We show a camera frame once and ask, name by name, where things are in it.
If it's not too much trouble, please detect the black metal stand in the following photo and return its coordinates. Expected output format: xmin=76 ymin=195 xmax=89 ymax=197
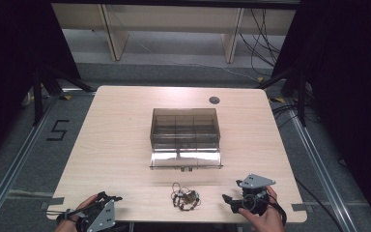
xmin=28 ymin=62 xmax=96 ymax=127
xmin=256 ymin=64 xmax=317 ymax=128

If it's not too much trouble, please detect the dark curtain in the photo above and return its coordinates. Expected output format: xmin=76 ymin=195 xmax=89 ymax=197
xmin=0 ymin=0 xmax=81 ymax=167
xmin=270 ymin=0 xmax=371 ymax=232

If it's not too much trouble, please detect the beige wooden desk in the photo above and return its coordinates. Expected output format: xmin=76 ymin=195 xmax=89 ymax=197
xmin=51 ymin=3 xmax=298 ymax=65

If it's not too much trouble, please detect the person's right hand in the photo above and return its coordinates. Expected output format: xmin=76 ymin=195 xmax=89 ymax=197
xmin=238 ymin=185 xmax=286 ymax=232

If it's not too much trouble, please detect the aluminium floor rail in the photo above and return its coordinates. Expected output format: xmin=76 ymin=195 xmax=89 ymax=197
xmin=0 ymin=93 xmax=61 ymax=223
xmin=283 ymin=96 xmax=357 ymax=232

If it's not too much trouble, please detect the person's left hand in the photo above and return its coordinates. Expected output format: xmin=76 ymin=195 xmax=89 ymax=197
xmin=53 ymin=193 xmax=100 ymax=232

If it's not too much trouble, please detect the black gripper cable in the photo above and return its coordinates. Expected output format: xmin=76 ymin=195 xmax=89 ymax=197
xmin=45 ymin=208 xmax=78 ymax=218
xmin=268 ymin=194 xmax=288 ymax=226

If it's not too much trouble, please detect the black cable bundle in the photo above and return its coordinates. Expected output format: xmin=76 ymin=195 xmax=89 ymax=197
xmin=238 ymin=8 xmax=283 ymax=78

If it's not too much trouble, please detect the black tape floor numeral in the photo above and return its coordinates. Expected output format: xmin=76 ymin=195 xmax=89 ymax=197
xmin=45 ymin=119 xmax=71 ymax=142

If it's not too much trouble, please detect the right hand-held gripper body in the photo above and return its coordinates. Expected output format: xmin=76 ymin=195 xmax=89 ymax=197
xmin=235 ymin=173 xmax=277 ymax=217

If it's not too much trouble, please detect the smoky clear plastic organizer box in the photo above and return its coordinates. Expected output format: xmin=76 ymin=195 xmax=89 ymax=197
xmin=149 ymin=107 xmax=223 ymax=172

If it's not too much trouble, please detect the grey tape strip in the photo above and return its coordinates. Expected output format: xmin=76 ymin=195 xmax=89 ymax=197
xmin=291 ymin=203 xmax=309 ymax=213
xmin=40 ymin=196 xmax=66 ymax=211

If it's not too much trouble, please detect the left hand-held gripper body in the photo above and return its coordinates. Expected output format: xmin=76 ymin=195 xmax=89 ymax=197
xmin=75 ymin=198 xmax=117 ymax=232

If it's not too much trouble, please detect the black floor cable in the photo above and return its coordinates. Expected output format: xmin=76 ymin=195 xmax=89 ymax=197
xmin=294 ymin=177 xmax=346 ymax=232

